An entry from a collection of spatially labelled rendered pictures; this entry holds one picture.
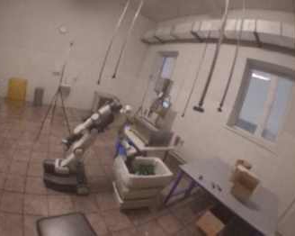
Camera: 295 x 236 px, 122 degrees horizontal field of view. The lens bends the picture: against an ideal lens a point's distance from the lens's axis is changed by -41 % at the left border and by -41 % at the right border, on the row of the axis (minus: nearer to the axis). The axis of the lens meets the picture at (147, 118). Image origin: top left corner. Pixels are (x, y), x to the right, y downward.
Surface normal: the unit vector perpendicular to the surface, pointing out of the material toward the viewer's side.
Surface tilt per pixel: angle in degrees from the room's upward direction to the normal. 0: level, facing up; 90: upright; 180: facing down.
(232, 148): 90
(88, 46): 90
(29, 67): 90
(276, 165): 90
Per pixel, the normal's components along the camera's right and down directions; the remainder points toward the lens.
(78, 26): 0.53, 0.37
